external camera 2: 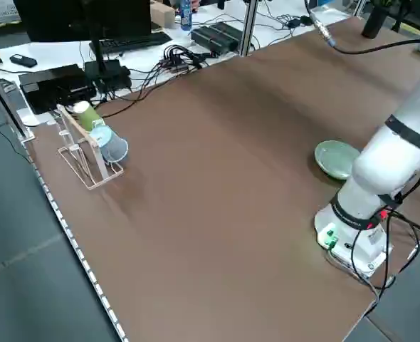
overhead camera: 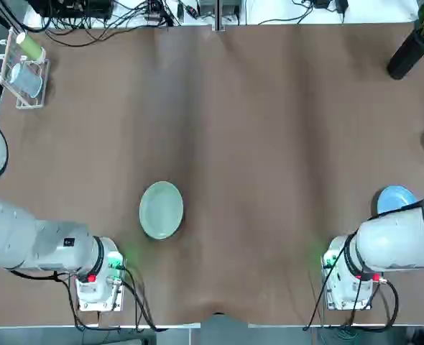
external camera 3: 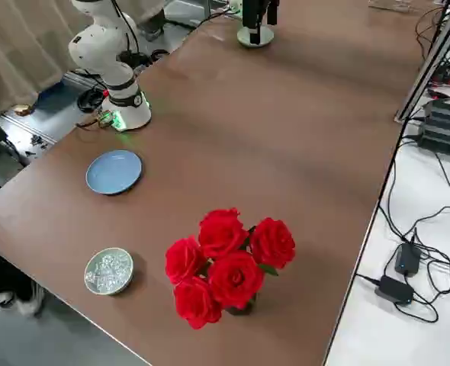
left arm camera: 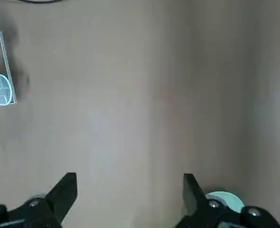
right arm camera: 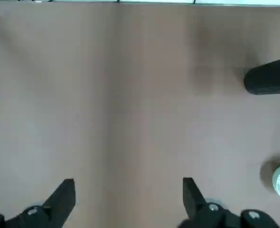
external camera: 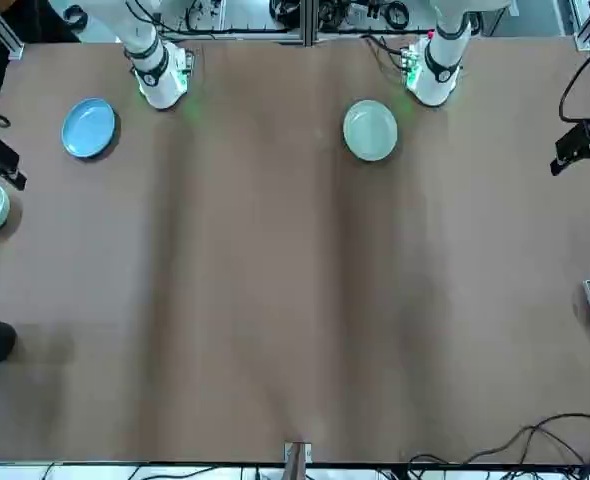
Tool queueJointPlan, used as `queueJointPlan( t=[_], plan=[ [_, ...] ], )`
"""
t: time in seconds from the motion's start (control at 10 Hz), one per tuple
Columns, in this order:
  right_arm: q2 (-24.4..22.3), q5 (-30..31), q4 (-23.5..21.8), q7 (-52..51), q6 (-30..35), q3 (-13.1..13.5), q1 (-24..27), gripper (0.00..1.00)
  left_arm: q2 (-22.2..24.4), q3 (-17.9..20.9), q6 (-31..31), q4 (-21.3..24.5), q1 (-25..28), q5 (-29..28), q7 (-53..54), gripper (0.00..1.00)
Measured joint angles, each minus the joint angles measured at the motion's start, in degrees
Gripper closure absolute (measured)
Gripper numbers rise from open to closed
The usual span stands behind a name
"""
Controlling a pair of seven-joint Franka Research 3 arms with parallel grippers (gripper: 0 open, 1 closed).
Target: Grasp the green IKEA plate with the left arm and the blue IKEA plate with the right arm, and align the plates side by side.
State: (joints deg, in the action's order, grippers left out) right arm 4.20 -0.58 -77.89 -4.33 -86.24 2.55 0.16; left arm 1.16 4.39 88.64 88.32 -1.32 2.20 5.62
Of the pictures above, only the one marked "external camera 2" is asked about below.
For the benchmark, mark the green plate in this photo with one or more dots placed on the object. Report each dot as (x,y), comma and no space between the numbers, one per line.
(332,160)

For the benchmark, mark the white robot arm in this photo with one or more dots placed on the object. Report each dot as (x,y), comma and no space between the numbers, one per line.
(384,167)

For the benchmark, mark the blue paper cup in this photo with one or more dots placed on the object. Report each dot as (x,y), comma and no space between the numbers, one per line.
(112,147)

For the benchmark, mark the wooden cup rack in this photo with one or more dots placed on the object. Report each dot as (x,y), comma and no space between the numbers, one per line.
(89,142)

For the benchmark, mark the black finned power unit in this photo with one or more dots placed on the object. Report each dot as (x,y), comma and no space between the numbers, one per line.
(215,35)

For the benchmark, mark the green paper cup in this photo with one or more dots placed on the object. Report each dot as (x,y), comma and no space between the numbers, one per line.
(87,114)

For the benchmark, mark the black monitor stand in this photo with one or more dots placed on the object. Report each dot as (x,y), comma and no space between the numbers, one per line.
(106,75)

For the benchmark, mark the black keyboard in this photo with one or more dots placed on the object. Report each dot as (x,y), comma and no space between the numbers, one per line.
(131,42)

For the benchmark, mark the blue plastic bottle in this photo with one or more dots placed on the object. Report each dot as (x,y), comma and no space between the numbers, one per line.
(186,16)

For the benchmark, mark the cardboard box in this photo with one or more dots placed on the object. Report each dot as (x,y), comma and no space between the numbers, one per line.
(162,16)

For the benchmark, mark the black power adapter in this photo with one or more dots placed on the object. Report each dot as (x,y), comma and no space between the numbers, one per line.
(295,23)

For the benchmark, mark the black box device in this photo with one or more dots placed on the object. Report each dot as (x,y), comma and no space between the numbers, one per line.
(53,85)

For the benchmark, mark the black remote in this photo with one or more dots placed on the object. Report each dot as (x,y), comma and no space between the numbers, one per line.
(23,60)

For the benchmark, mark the black monitor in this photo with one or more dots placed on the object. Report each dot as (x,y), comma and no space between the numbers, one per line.
(53,18)

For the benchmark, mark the aluminium frame post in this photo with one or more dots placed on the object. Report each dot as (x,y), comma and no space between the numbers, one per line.
(248,28)

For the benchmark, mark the aluminium table edge rail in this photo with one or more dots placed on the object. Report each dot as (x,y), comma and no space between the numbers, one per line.
(72,236)

